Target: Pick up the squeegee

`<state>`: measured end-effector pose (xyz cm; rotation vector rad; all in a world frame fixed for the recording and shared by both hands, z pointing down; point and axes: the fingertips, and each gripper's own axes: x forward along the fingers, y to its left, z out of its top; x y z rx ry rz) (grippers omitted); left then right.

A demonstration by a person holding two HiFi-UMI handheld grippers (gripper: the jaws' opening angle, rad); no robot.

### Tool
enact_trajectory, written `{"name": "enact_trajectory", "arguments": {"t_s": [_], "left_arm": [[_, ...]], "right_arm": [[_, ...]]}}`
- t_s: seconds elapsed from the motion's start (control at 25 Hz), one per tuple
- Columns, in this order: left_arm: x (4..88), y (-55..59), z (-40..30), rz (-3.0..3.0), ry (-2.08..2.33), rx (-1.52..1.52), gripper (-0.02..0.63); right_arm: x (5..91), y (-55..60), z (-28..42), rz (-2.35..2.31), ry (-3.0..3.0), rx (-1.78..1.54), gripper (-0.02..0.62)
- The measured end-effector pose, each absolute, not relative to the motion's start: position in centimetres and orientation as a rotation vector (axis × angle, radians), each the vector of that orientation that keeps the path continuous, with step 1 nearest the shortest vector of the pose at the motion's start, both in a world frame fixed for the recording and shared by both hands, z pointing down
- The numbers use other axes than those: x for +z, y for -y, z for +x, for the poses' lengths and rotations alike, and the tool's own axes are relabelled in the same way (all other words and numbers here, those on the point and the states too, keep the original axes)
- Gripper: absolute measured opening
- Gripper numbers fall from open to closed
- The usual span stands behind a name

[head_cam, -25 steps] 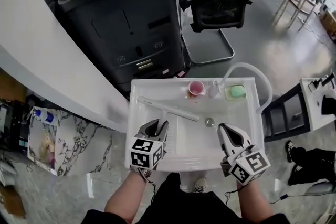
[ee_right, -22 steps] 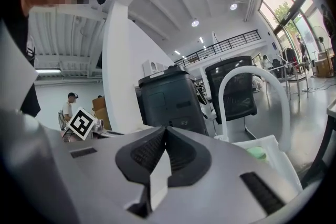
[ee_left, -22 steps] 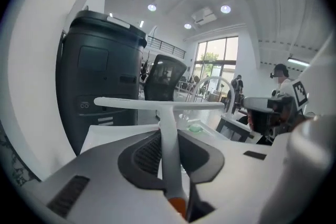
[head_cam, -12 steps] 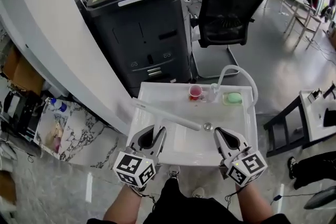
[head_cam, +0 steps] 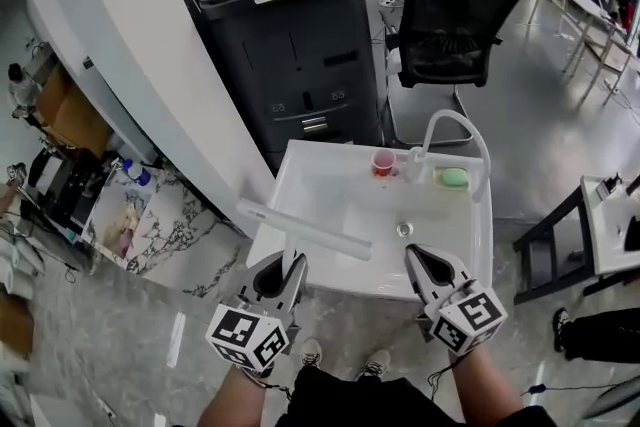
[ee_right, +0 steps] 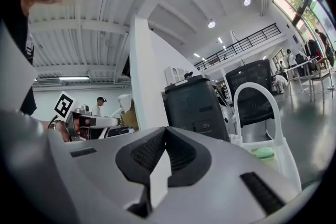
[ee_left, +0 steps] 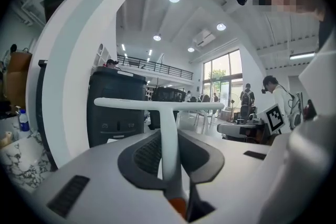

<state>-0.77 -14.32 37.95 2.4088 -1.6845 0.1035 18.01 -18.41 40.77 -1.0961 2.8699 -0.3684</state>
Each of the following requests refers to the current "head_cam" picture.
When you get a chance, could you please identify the large black printer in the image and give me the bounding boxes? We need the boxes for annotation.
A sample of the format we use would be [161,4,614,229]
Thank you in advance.
[198,0,384,171]

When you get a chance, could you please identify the white squeegee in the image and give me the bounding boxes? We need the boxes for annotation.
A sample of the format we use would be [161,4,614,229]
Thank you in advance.
[236,197,375,281]

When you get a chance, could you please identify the person's shoe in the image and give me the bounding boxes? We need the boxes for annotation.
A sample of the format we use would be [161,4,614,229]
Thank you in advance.
[298,338,324,369]
[358,348,392,379]

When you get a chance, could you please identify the person's left forearm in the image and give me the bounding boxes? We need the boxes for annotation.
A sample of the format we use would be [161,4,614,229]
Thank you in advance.
[197,362,296,427]

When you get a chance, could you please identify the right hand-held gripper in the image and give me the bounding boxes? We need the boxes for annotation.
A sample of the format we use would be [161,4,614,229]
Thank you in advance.
[405,243,509,357]

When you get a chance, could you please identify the marble patterned board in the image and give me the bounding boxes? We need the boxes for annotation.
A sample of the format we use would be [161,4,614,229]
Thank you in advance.
[82,159,241,299]

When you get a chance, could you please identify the person's left shoe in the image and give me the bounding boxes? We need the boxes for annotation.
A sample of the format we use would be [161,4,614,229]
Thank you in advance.
[298,338,324,369]

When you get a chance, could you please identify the black floor cable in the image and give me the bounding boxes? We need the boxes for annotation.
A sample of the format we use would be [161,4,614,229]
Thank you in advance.
[519,374,640,396]

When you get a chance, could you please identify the blue-capped water bottle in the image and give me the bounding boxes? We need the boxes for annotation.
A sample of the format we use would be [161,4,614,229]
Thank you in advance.
[122,158,153,186]

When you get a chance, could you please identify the white arched faucet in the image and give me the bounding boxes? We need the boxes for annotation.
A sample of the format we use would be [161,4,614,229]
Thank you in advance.
[404,108,491,204]

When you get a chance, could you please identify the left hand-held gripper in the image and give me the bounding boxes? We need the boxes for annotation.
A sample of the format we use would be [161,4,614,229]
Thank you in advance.
[205,250,309,372]

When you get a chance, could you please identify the black mesh office chair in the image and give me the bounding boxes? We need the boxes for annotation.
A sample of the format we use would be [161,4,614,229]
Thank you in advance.
[384,0,525,90]

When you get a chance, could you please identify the white sink on black stand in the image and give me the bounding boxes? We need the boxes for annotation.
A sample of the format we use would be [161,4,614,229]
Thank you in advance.
[512,172,640,306]

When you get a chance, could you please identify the person's right shoe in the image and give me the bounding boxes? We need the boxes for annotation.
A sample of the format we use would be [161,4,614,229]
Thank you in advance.
[358,348,392,379]

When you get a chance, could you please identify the black wrist strap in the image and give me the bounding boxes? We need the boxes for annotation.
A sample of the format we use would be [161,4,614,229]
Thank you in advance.
[249,367,294,404]
[427,357,466,401]

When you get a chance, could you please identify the white curved partition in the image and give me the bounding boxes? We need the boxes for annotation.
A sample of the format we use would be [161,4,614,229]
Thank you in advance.
[7,0,279,239]

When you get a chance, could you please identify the person's right forearm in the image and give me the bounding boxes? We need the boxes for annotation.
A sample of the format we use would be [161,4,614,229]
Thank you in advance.
[449,344,526,427]

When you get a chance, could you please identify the cardboard boxes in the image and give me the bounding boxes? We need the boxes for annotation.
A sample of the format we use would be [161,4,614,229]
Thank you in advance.
[34,64,114,161]

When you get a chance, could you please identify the grey floor mat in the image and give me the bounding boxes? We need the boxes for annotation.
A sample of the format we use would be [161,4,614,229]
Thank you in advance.
[387,84,476,147]

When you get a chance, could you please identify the red cup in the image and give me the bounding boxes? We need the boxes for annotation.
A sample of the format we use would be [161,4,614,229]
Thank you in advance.
[370,148,398,179]

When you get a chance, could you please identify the green soap bar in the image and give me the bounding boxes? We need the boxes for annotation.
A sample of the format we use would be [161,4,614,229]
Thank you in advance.
[432,164,474,192]
[439,168,470,190]

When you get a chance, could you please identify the black equipment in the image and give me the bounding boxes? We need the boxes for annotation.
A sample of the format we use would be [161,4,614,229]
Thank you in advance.
[19,149,109,236]

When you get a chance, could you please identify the person's black clothing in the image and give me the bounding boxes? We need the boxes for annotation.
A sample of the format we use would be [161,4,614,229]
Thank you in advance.
[272,364,561,427]

